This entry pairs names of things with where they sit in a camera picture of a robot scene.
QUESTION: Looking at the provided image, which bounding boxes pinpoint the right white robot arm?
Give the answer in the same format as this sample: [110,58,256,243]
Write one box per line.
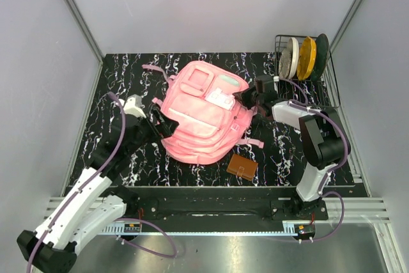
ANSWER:
[233,75,351,220]

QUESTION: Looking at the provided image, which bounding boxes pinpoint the white grey plate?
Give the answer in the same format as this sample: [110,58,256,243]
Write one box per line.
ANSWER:
[278,37,300,79]

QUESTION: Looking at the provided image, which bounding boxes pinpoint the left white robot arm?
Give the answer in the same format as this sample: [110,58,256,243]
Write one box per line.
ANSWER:
[17,107,178,272]

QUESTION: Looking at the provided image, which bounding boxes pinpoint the dark green plate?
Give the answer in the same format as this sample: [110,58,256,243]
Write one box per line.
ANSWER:
[310,33,329,81]

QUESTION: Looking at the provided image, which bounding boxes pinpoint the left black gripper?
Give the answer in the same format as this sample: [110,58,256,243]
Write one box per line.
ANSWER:
[127,107,180,155]

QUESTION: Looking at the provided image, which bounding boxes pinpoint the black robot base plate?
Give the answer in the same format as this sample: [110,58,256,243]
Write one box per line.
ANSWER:
[102,186,330,222]

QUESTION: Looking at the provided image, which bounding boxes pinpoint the black wire dish rack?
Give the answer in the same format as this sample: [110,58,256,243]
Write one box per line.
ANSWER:
[277,34,341,109]

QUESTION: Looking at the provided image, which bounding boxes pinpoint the brown leather wallet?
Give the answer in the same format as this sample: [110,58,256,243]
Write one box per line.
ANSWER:
[227,154,258,181]

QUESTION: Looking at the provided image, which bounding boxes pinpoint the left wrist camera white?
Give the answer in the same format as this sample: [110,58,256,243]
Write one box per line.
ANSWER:
[123,95,146,118]

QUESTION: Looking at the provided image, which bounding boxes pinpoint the yellow plate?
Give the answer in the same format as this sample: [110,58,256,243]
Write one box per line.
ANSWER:
[297,36,317,81]

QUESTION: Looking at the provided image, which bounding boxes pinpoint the pink student backpack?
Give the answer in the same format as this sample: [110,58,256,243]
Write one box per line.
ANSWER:
[152,61,264,165]

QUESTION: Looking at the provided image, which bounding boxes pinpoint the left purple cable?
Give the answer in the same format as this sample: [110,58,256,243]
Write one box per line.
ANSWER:
[25,91,178,273]

